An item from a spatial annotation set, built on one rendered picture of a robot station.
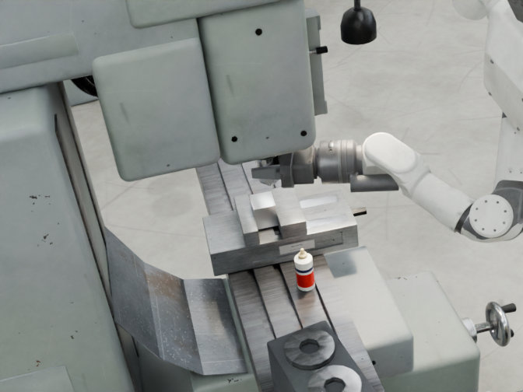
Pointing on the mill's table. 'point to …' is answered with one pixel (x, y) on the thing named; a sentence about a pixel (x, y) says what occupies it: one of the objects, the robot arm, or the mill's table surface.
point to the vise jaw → (289, 212)
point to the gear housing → (180, 9)
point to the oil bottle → (304, 271)
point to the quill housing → (259, 80)
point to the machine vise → (250, 250)
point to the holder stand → (314, 362)
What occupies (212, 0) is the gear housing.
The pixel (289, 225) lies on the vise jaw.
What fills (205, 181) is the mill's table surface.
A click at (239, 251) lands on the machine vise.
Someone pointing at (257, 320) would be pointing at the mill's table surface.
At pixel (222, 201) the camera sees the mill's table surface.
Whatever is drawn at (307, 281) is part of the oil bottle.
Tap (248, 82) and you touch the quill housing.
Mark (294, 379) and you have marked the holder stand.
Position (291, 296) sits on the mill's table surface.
